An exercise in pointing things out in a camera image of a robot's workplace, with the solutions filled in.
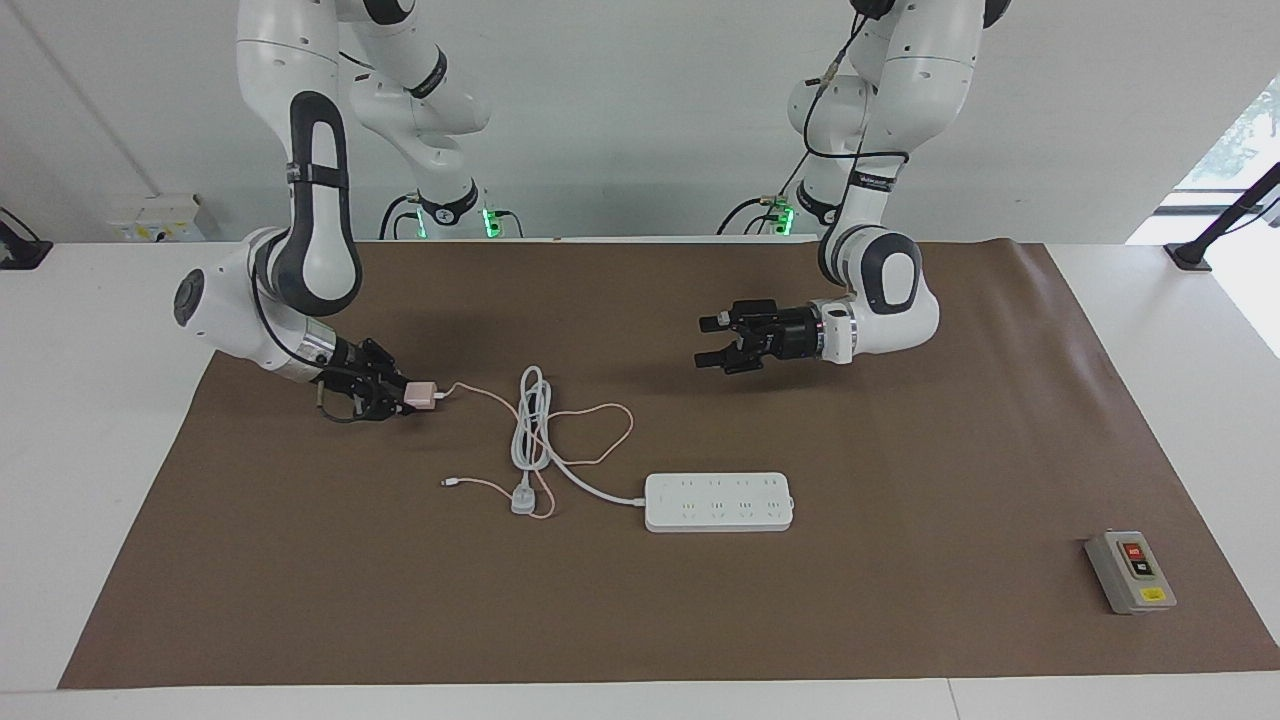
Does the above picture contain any grey on-off switch box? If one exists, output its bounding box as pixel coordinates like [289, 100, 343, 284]
[1084, 530, 1178, 615]

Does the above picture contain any pink charging cable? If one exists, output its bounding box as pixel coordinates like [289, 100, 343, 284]
[441, 382, 635, 521]

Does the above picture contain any black stand pole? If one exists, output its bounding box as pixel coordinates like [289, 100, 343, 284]
[1165, 160, 1280, 273]

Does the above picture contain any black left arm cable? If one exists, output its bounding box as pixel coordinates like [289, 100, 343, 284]
[715, 8, 911, 238]

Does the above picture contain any white power strip cord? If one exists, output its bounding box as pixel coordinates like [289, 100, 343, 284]
[510, 366, 649, 516]

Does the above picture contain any white wall outlet box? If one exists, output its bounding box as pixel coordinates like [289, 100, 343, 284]
[108, 193, 206, 243]

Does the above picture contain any brown table mat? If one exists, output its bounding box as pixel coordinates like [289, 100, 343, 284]
[57, 238, 1280, 691]

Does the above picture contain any white power strip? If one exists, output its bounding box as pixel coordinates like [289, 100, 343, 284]
[643, 472, 796, 534]

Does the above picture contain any black table clamp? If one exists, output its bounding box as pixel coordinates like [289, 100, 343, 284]
[0, 207, 53, 271]

